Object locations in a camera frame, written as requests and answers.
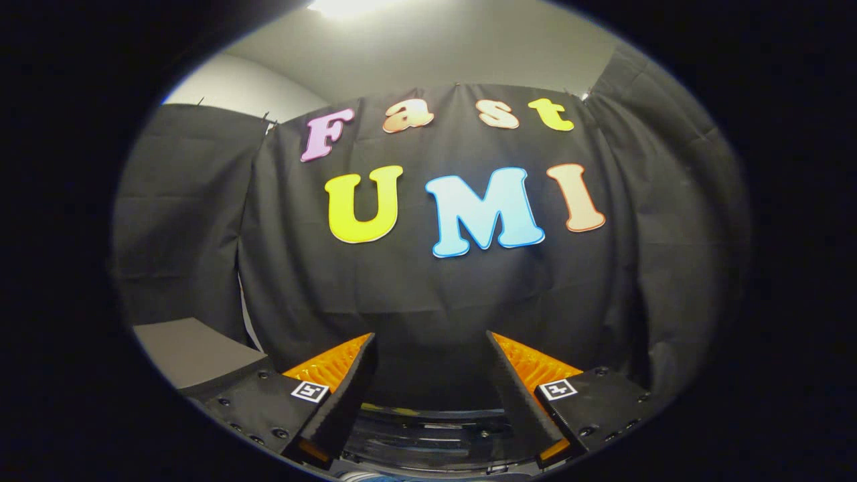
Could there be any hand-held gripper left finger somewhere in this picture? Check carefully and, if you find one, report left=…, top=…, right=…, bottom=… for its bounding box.
left=204, top=333, right=377, bottom=469

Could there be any black and beige cabinet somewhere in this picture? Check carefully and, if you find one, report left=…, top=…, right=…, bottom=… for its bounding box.
left=133, top=318, right=277, bottom=397

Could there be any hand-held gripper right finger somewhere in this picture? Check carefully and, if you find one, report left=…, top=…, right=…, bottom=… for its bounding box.
left=487, top=331, right=653, bottom=469

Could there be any black washing machine lid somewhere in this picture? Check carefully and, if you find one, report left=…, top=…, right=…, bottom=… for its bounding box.
left=343, top=408, right=538, bottom=477

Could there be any large ceiling light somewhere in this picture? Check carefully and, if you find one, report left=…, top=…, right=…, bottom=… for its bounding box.
left=307, top=0, right=404, bottom=18

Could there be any black backdrop cloth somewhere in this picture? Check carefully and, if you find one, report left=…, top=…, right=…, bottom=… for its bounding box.
left=110, top=42, right=754, bottom=412

